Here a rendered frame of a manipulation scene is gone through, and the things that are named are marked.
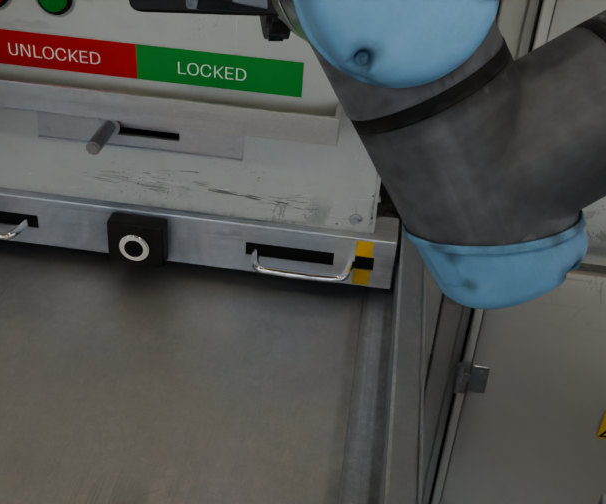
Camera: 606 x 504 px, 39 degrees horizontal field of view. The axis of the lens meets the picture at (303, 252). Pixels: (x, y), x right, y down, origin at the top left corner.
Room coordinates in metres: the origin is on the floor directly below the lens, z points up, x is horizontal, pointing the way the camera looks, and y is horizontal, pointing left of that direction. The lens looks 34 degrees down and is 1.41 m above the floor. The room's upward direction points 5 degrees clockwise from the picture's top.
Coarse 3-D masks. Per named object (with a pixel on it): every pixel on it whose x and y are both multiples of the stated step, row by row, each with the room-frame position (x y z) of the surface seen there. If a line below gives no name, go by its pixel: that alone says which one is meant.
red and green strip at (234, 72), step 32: (0, 32) 0.79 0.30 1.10; (32, 64) 0.78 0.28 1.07; (64, 64) 0.78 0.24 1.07; (96, 64) 0.78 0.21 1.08; (128, 64) 0.78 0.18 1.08; (160, 64) 0.77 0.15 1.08; (192, 64) 0.77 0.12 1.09; (224, 64) 0.77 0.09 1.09; (256, 64) 0.77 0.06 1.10; (288, 64) 0.76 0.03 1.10
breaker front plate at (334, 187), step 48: (96, 0) 0.78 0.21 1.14; (192, 48) 0.77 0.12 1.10; (240, 48) 0.77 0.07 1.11; (288, 48) 0.77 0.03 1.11; (192, 96) 0.77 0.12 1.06; (240, 96) 0.77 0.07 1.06; (288, 96) 0.76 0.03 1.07; (336, 96) 0.76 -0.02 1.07; (0, 144) 0.79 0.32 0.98; (48, 144) 0.79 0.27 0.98; (144, 144) 0.77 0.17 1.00; (192, 144) 0.77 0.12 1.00; (240, 144) 0.77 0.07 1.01; (288, 144) 0.76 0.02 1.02; (48, 192) 0.79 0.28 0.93; (96, 192) 0.78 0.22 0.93; (144, 192) 0.78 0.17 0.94; (192, 192) 0.77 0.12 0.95; (240, 192) 0.77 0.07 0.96; (288, 192) 0.76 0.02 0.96; (336, 192) 0.76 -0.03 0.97
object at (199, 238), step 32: (0, 192) 0.78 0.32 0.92; (32, 192) 0.79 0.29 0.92; (0, 224) 0.78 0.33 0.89; (32, 224) 0.78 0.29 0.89; (64, 224) 0.77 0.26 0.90; (96, 224) 0.77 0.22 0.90; (192, 224) 0.76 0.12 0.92; (224, 224) 0.76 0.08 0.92; (256, 224) 0.76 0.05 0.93; (288, 224) 0.76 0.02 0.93; (384, 224) 0.78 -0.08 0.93; (192, 256) 0.76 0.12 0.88; (224, 256) 0.76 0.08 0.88; (288, 256) 0.75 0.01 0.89; (320, 256) 0.75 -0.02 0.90; (384, 256) 0.74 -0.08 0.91; (384, 288) 0.74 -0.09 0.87
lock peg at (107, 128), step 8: (104, 120) 0.78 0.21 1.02; (112, 120) 0.77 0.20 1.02; (104, 128) 0.76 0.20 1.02; (112, 128) 0.77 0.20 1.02; (96, 136) 0.74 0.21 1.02; (104, 136) 0.74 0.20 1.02; (88, 144) 0.73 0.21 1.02; (96, 144) 0.73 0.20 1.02; (104, 144) 0.74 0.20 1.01; (88, 152) 0.73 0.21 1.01; (96, 152) 0.72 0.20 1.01
